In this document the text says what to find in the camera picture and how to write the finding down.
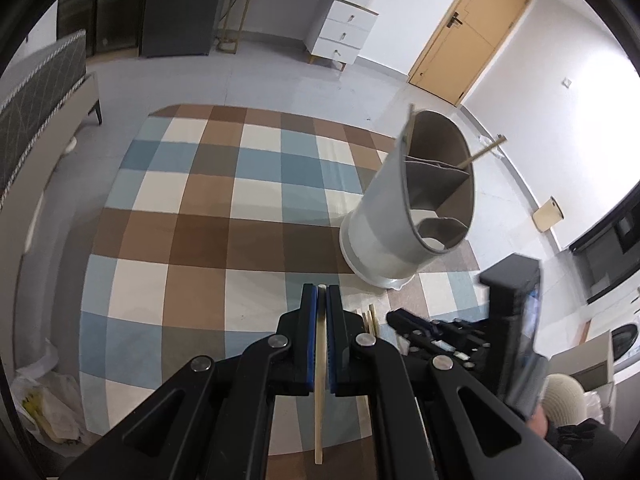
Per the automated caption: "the single pale wooden chopstick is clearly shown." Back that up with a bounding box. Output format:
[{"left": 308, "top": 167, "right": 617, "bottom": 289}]
[{"left": 314, "top": 284, "right": 328, "bottom": 466}]

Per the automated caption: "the cardboard box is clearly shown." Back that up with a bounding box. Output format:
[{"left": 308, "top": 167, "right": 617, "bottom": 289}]
[{"left": 549, "top": 330, "right": 615, "bottom": 403}]

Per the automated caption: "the pale chopstick in bundle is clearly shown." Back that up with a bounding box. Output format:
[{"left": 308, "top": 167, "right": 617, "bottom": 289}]
[{"left": 367, "top": 304, "right": 380, "bottom": 337}]

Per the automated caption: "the white plastic bag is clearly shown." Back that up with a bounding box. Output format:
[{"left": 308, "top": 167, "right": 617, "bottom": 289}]
[{"left": 10, "top": 340, "right": 86, "bottom": 451}]

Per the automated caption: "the white grey utensil holder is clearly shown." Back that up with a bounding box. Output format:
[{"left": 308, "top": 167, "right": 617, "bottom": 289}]
[{"left": 340, "top": 110, "right": 475, "bottom": 290}]

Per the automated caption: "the checkered blue brown rug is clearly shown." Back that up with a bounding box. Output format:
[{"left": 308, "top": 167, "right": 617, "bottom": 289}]
[{"left": 77, "top": 103, "right": 497, "bottom": 466}]

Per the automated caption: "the chopstick in holder right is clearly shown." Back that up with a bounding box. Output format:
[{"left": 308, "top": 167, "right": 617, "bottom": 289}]
[{"left": 457, "top": 136, "right": 508, "bottom": 170}]

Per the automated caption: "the yellow wooden door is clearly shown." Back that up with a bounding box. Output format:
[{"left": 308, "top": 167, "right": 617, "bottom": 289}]
[{"left": 409, "top": 0, "right": 532, "bottom": 105}]

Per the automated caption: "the grey quilted sofa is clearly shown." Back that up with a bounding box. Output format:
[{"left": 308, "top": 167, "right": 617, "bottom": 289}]
[{"left": 0, "top": 29, "right": 104, "bottom": 271}]

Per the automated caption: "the white vanity desk with drawers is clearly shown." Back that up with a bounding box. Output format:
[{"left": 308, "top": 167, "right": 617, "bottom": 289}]
[{"left": 216, "top": 0, "right": 381, "bottom": 73}]

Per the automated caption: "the dark grey refrigerator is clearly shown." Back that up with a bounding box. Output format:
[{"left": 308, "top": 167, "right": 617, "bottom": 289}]
[{"left": 140, "top": 0, "right": 220, "bottom": 58}]

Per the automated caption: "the dark glass cabinet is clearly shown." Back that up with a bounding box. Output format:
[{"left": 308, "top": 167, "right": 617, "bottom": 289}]
[{"left": 56, "top": 0, "right": 143, "bottom": 56}]

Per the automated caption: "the gold metal stool frame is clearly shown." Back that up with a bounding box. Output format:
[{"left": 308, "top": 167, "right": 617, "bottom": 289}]
[{"left": 216, "top": 0, "right": 252, "bottom": 54}]

